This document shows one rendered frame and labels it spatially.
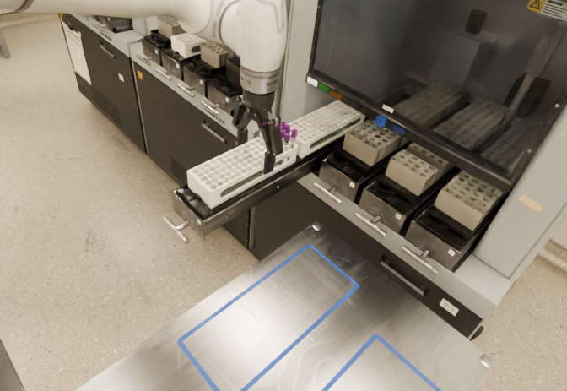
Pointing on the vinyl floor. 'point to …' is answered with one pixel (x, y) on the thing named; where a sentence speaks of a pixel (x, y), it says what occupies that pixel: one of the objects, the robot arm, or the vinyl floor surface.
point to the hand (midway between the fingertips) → (255, 154)
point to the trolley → (304, 333)
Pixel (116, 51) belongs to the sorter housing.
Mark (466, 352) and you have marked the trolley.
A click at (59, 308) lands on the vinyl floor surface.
